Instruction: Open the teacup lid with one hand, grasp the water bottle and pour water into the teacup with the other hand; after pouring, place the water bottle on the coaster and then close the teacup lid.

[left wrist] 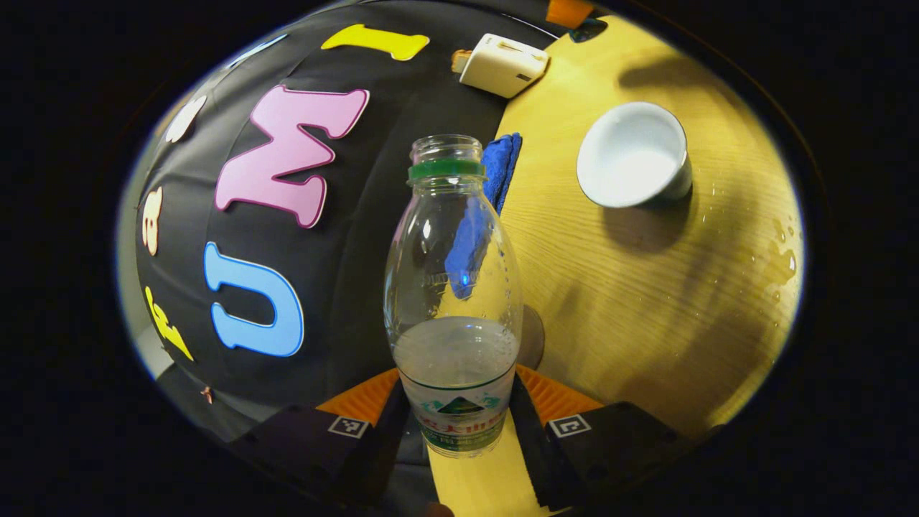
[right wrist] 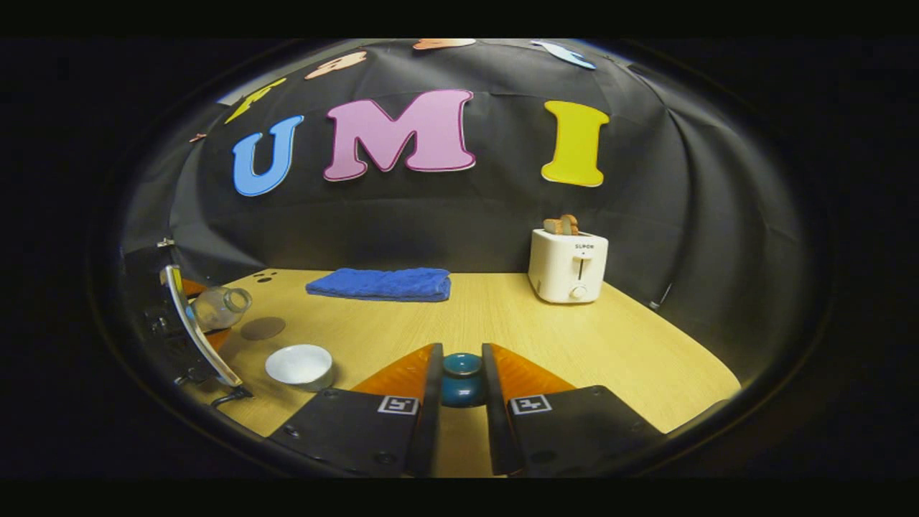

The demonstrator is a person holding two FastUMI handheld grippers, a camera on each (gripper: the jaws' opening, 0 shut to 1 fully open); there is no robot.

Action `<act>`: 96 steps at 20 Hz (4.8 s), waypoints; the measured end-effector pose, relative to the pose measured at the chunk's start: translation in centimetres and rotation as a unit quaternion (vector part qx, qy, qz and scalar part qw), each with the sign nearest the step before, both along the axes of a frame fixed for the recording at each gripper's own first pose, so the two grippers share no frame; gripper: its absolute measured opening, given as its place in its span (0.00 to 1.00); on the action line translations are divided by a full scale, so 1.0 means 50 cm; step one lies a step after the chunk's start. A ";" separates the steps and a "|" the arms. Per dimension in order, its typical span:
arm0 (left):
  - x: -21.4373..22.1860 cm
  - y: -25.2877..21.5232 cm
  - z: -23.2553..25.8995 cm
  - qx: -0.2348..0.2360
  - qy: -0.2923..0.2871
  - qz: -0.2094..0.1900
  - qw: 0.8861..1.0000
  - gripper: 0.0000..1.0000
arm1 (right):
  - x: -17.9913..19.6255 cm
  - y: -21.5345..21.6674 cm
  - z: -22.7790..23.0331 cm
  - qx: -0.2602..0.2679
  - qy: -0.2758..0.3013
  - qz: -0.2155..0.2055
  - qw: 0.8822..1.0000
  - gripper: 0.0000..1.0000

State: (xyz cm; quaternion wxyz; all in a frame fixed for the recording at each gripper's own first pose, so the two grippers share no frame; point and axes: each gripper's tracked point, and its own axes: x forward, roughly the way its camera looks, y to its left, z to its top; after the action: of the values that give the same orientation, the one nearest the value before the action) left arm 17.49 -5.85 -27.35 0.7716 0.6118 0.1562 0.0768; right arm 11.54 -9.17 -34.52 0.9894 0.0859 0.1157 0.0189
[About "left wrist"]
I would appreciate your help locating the black backdrop cloth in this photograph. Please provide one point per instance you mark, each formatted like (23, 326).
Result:
(359, 237)

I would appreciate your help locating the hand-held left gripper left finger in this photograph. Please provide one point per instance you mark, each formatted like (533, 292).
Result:
(388, 445)

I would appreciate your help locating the toasted bread slice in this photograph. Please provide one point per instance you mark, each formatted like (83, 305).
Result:
(461, 61)

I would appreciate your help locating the white toaster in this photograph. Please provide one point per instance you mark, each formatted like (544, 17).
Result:
(502, 68)

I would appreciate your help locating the round grey coaster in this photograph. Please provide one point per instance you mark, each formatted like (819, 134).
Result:
(533, 337)

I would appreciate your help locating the blue teacup lid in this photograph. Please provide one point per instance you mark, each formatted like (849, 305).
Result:
(590, 30)

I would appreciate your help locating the blue folded towel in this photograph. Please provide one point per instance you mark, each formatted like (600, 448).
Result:
(502, 165)

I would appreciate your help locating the white teacup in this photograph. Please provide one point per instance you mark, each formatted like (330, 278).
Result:
(632, 154)

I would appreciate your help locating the clear plastic water bottle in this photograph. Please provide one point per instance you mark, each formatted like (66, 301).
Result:
(456, 359)

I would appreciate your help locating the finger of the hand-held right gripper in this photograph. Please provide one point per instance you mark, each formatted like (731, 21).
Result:
(567, 11)

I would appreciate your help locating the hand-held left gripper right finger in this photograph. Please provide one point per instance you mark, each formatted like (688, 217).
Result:
(528, 452)

